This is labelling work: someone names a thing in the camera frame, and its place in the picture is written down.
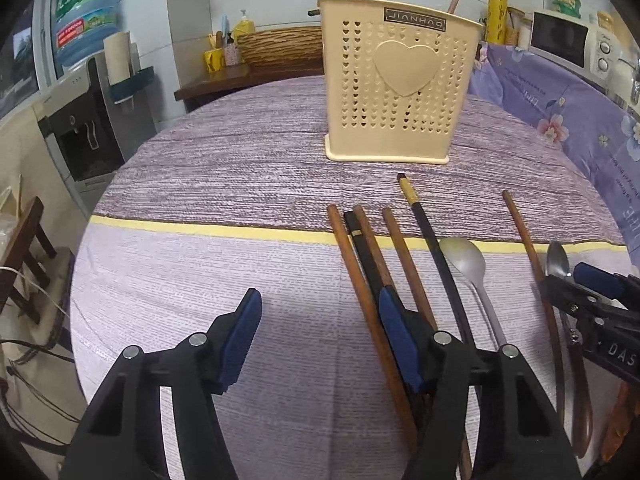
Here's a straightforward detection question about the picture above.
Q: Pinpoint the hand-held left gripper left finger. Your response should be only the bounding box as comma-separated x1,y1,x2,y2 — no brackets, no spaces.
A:
60,287,263,480

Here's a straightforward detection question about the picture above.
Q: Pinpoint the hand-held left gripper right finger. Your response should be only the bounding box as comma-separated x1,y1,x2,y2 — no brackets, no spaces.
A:
378,285,583,480

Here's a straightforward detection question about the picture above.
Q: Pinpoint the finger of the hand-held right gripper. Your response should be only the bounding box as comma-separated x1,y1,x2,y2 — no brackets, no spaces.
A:
572,261,640,311
539,274,603,326

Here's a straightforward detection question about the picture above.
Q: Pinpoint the shiny steel spoon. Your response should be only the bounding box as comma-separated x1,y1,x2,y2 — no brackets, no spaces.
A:
546,241,583,346

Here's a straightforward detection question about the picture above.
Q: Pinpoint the black chopstick wide yellow band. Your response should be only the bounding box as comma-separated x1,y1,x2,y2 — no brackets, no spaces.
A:
396,173,481,356

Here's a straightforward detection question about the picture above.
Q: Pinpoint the black chopstick thin gold band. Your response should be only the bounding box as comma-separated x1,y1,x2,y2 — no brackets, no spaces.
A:
343,210,441,461

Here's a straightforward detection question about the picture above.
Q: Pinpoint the matte grey metal spoon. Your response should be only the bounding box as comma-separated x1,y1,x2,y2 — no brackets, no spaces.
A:
438,237,508,351

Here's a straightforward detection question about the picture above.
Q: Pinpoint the beige perforated utensil holder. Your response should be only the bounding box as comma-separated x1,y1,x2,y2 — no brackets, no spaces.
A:
318,0,485,166

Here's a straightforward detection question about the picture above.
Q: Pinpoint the brown wooden spoon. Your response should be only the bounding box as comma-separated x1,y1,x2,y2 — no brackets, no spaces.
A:
567,335,594,458

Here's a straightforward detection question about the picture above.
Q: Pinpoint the brown wooden utensil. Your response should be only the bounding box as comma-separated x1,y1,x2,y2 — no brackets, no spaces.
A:
600,380,632,463

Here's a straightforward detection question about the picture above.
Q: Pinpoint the purple floral cloth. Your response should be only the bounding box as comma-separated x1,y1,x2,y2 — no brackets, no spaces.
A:
467,42,640,246

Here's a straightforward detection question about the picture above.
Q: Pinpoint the wooden chair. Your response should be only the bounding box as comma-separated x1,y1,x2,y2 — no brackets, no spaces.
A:
0,195,58,326

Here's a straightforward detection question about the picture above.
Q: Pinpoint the white microwave oven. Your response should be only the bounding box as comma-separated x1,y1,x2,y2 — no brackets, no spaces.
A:
529,9,626,83

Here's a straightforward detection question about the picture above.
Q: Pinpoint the dark wooden side table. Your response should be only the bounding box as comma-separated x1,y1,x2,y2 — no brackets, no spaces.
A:
174,62,326,111

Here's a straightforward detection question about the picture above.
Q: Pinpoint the water dispenser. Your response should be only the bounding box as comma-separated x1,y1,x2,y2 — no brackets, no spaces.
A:
35,57,156,191

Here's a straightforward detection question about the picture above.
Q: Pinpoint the yellow cup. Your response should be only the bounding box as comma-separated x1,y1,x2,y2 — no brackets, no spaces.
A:
204,47,227,75

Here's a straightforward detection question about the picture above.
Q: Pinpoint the yellow package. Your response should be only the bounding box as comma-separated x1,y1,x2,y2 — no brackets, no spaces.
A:
486,0,508,45

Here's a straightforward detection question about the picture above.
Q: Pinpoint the wicker basket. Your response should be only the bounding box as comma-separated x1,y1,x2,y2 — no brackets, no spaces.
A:
235,25,323,68

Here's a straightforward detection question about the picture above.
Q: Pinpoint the dark glass window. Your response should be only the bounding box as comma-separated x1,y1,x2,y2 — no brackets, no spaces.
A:
0,25,41,116

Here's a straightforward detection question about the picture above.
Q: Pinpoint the blue water bottle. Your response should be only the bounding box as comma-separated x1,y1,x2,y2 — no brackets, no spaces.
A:
52,0,121,68

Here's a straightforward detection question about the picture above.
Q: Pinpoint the blue wall tray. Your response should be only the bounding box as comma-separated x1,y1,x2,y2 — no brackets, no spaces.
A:
107,67,156,106

